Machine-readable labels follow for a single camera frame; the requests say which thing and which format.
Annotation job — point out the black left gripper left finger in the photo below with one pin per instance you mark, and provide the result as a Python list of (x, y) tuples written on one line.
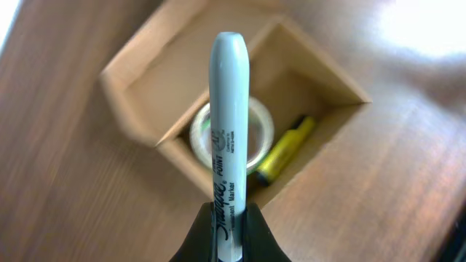
[(198, 243)]

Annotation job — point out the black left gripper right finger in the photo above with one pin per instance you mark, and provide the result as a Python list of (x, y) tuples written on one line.
[(259, 244)]

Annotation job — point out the yellow highlighter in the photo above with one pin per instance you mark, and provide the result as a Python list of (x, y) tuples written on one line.
[(284, 149)]

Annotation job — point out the brown cardboard box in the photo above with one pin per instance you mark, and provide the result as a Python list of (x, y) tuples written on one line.
[(159, 80)]

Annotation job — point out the white Sharpie permanent marker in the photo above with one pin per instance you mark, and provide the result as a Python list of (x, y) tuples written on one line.
[(229, 76)]

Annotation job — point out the green tape roll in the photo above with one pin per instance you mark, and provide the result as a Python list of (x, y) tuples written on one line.
[(205, 137)]

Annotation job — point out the white masking tape roll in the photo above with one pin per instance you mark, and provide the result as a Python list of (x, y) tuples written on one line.
[(260, 134)]

